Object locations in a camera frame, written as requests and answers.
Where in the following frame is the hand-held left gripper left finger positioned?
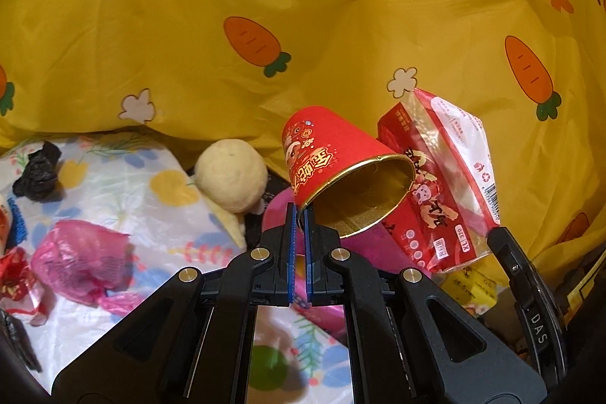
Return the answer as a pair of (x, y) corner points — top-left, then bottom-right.
(51, 201), (298, 404)

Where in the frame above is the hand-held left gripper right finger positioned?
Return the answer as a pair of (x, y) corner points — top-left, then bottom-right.
(304, 210), (550, 404)

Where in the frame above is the large pink bag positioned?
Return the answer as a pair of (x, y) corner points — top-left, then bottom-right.
(262, 189), (431, 329)

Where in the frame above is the red paper cup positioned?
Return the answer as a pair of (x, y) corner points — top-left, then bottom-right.
(281, 105), (416, 239)

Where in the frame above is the yellow packet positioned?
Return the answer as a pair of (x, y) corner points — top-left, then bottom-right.
(565, 243), (606, 315)

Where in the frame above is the small yellow box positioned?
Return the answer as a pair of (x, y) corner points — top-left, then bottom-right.
(440, 267), (498, 315)

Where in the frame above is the cream plush toy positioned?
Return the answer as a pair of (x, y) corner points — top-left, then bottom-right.
(192, 139), (269, 244)

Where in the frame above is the red plastic package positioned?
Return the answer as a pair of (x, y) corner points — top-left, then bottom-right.
(377, 88), (503, 275)

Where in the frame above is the crumpled pink plastic bag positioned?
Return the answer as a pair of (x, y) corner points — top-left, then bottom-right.
(31, 219), (143, 315)

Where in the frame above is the black crumpled plastic bag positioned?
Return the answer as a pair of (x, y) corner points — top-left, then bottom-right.
(12, 140), (64, 201)

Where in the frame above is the red crumpled wrapper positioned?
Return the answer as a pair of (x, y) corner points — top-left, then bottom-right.
(0, 245), (50, 326)

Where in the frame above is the blue fuzzy cloth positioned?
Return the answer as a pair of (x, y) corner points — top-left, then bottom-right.
(5, 196), (29, 246)

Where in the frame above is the yellow carrot print blanket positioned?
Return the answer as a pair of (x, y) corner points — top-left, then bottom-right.
(0, 0), (606, 291)

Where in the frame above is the dark crumpled bag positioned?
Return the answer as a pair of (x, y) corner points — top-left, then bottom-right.
(0, 307), (43, 371)

